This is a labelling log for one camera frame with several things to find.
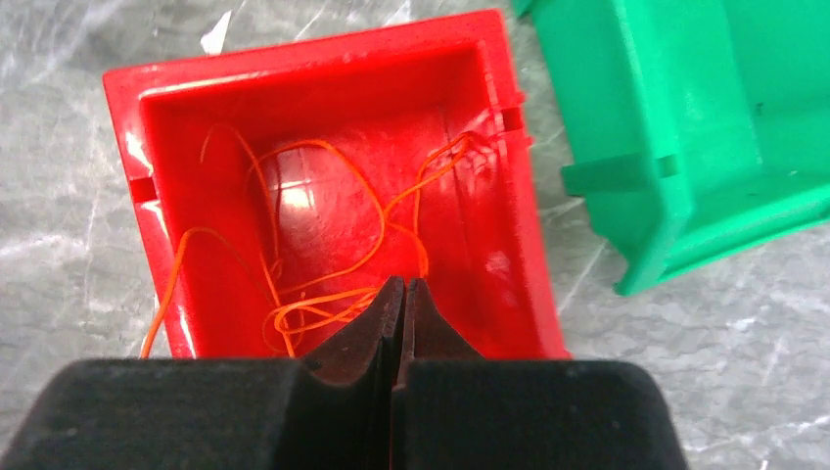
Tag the right red plastic bin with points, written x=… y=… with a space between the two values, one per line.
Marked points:
x=277 y=189

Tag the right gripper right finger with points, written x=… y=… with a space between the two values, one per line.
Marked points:
x=454 y=409

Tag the green plastic bin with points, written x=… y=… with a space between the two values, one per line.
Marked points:
x=698 y=128

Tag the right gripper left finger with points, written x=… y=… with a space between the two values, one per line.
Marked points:
x=329 y=409

